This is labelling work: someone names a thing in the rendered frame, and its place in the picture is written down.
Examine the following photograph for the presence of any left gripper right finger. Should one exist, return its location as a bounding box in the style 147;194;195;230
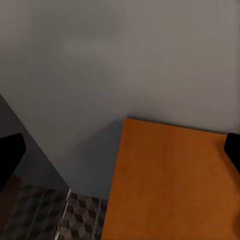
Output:
224;133;240;173

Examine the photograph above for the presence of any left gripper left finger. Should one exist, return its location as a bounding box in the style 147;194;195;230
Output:
0;133;26;193

